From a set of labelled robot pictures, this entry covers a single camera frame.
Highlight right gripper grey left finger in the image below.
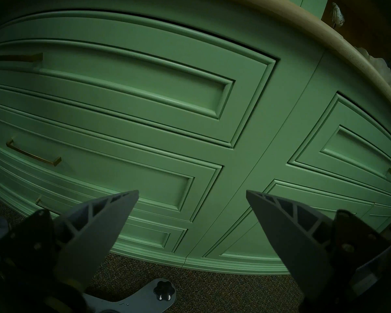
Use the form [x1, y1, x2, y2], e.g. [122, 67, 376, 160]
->
[0, 190, 140, 289]

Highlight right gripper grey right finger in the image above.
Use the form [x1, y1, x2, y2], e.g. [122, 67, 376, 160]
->
[246, 190, 391, 302]

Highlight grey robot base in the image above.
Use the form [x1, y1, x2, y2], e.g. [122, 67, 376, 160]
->
[83, 278, 177, 313]

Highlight white scalloped shell bowl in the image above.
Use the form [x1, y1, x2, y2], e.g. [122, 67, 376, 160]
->
[358, 47, 391, 91]

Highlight black base knob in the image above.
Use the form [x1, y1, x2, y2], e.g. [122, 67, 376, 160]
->
[154, 281, 176, 301]

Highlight green wooden shelf cabinet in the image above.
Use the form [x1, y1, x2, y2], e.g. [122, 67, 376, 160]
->
[0, 0, 391, 276]

